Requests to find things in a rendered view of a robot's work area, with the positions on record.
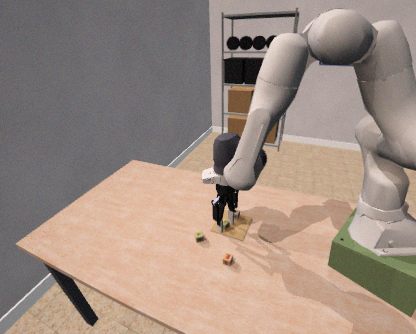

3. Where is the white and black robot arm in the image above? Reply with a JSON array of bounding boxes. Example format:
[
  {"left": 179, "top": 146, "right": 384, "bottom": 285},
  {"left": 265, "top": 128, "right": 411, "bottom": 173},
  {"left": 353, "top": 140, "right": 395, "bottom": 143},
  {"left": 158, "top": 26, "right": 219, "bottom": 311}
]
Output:
[{"left": 202, "top": 8, "right": 416, "bottom": 256}]

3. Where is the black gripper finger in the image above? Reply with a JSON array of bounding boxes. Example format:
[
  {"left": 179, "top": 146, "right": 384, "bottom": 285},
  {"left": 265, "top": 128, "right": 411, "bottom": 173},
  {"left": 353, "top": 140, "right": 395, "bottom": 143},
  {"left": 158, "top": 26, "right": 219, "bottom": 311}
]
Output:
[
  {"left": 227, "top": 190, "right": 239, "bottom": 224},
  {"left": 211, "top": 196, "right": 228, "bottom": 232}
]

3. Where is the tan flat mat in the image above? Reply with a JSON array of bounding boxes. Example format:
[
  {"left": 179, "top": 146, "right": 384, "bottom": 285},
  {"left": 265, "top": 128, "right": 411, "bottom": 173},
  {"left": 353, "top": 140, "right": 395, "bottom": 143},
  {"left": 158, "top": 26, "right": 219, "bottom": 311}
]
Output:
[{"left": 210, "top": 210, "right": 252, "bottom": 241}]

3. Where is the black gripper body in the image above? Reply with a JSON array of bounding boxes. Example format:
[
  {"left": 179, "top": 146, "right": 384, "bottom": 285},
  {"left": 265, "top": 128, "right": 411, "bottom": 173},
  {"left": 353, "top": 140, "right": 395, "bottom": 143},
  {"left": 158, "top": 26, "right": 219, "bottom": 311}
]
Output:
[{"left": 216, "top": 184, "right": 235, "bottom": 203}]

